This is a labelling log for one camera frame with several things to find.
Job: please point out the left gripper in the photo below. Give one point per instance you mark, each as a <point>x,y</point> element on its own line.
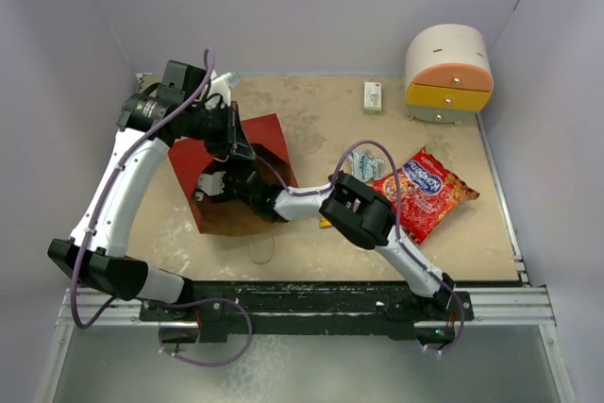
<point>233,140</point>

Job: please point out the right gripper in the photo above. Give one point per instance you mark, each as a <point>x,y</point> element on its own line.
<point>226,187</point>

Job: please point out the red paper bag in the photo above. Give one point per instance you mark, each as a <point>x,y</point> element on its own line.
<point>232,222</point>

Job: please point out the white blue snack packet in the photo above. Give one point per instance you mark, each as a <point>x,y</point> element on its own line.
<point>365,166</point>

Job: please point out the large red snack bag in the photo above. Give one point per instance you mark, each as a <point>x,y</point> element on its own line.
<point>429,191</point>

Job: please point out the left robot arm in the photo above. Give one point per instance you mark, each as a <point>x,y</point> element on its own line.
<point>189,102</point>

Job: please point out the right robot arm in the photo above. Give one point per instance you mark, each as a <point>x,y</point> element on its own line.
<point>362,215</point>

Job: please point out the small white box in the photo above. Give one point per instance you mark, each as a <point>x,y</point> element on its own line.
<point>372,97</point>

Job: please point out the round pastel drawer cabinet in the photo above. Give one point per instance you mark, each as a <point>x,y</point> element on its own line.
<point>448,75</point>

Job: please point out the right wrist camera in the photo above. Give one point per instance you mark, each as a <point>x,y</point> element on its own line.
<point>209,185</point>

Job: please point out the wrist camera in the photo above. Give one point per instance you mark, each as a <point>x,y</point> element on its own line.
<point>218,94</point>
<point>209,185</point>

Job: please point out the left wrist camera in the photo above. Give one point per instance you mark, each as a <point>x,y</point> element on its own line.
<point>218,94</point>

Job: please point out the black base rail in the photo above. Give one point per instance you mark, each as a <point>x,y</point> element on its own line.
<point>348,308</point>

